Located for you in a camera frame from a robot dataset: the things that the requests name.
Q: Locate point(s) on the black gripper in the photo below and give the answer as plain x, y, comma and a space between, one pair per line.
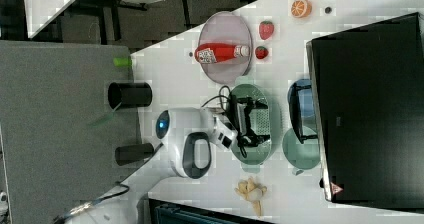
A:
241, 108

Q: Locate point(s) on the green plastic strainer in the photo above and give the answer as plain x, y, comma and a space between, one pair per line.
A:
262, 122

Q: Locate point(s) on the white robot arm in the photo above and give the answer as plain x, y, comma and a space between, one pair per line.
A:
186, 136

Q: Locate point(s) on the blue plastic cup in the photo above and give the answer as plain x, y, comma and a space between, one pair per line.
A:
301, 106

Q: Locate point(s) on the small red toy strawberry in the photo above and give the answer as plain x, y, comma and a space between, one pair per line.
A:
261, 52

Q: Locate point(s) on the grey round plate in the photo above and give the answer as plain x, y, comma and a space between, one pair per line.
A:
227, 28

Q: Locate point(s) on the red toy ketchup bottle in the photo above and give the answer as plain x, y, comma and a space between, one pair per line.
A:
211, 53

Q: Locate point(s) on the large pink toy strawberry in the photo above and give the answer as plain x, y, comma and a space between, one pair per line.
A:
266, 29

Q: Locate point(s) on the silver toaster oven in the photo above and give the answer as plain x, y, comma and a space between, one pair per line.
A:
368, 101

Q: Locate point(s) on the toy orange half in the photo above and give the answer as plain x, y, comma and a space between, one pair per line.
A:
301, 8

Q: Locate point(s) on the small black cup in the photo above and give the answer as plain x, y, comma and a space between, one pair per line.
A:
133, 153

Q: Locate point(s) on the black round pot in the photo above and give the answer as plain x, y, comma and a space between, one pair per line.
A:
129, 95

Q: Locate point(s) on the green slotted spatula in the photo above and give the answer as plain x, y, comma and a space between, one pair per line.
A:
105, 118

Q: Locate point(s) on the grey fabric partition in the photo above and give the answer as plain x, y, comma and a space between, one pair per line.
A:
53, 161

